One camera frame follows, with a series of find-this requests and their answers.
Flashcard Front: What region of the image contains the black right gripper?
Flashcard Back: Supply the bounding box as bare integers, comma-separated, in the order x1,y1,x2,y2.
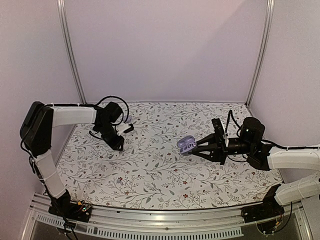
191,132,254,166

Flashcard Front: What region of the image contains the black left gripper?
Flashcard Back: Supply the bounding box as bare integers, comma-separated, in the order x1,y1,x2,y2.
96,122,125,152

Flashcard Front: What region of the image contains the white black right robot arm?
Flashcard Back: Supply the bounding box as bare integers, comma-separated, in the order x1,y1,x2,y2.
177,117,320,223

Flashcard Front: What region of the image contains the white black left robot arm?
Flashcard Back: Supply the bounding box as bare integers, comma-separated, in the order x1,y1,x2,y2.
19,101,124,218

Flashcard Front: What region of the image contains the floral patterned table mat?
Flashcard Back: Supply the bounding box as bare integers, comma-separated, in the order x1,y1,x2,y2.
57,102,282,210

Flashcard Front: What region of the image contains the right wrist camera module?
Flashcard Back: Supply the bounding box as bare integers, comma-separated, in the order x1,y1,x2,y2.
211,118,229,146

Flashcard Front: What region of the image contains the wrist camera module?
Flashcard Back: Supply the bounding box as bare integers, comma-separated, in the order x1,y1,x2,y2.
211,118,229,146
116,123,134,136

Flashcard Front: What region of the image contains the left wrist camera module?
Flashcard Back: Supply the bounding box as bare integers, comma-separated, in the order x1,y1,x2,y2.
116,123,134,136

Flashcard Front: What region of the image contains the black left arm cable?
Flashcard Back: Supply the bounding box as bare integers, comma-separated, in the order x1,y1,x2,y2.
96,95,131,126

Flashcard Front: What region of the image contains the aluminium front rail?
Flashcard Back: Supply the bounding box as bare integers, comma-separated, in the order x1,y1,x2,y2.
21,193,315,240

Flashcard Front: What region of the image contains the left aluminium frame post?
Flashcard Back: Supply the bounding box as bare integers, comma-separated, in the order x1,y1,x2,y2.
56,0,87,104

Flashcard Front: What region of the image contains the aluminium frame post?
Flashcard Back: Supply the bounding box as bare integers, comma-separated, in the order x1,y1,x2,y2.
56,0,87,104
245,0,275,109

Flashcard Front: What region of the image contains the right aluminium frame post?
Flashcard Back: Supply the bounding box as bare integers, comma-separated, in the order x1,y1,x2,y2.
245,0,275,109

